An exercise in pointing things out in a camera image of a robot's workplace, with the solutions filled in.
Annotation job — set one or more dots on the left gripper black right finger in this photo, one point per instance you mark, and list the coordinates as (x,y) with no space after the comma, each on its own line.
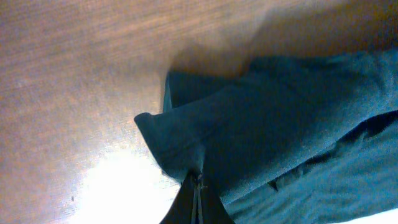
(210,209)

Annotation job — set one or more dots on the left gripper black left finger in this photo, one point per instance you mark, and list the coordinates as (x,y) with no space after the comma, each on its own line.
(184,207)

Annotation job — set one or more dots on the black Nike t-shirt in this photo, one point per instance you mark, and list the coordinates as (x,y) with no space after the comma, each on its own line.
(294,140)

